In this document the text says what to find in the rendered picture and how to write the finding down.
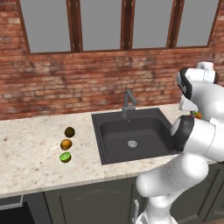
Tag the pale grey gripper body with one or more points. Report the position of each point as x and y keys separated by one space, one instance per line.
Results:
x=185 y=105

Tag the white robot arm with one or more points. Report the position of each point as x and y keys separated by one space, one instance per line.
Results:
x=186 y=172

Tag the round silver sink drain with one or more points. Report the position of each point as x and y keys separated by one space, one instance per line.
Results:
x=132 y=143

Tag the dark grey sink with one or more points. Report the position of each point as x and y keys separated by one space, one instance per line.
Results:
x=116 y=137

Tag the orange carrot with green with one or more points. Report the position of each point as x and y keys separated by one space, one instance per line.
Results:
x=198 y=115

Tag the dark grey tap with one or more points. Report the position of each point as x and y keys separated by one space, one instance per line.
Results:
x=126 y=102

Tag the dark grey cupboard door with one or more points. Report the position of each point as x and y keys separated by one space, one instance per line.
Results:
x=204 y=198
x=93 y=204

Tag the dark brown kiwi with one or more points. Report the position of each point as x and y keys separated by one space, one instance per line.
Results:
x=69 y=132

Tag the orange brown round fruit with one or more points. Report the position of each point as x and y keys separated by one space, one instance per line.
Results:
x=66 y=144

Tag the green lime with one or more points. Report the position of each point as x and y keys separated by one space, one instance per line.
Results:
x=65 y=157

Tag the brown framed window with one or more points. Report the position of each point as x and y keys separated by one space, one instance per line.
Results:
x=75 y=26

